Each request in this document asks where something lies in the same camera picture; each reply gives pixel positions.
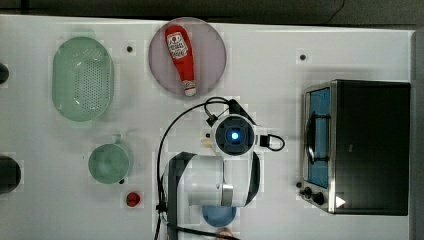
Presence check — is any black round base upper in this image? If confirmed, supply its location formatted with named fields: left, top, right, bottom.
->
left=0, top=63, right=9, bottom=84

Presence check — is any blue cup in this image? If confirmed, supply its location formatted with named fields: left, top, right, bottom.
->
left=202, top=206, right=237, bottom=227

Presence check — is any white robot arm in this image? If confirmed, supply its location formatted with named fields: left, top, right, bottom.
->
left=163, top=114, right=261, bottom=240

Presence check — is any silver toaster oven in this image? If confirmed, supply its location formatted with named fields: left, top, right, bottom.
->
left=297, top=79, right=411, bottom=216

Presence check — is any grey round plate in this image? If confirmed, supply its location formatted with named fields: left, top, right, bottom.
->
left=148, top=17, right=227, bottom=97

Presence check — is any green oval colander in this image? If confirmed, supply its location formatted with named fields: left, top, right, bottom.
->
left=52, top=37, right=114, bottom=122

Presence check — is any red plush ketchup bottle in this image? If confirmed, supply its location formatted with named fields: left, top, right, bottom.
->
left=165, top=25, right=196, bottom=96

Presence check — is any small red strawberry toy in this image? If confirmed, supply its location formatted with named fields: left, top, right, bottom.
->
left=126, top=192, right=141, bottom=207

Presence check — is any green cup with handle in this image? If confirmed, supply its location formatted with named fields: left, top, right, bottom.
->
left=88, top=134, right=131, bottom=184

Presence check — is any black round base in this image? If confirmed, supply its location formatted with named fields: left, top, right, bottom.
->
left=0, top=156, right=21, bottom=194
left=0, top=63, right=9, bottom=84

